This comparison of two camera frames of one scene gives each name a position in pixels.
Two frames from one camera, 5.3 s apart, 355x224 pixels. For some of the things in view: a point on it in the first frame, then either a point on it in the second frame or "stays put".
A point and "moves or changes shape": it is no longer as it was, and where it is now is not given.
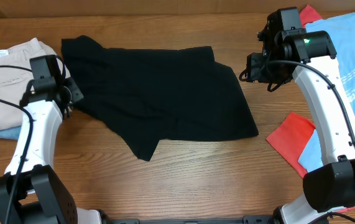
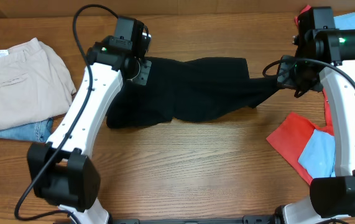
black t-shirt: [146, 96] moves or changes shape
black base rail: [246, 219] stays put
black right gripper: [254, 74] -> [283, 79]
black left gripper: [71, 84] -> [143, 78]
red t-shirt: [291, 134] stays put
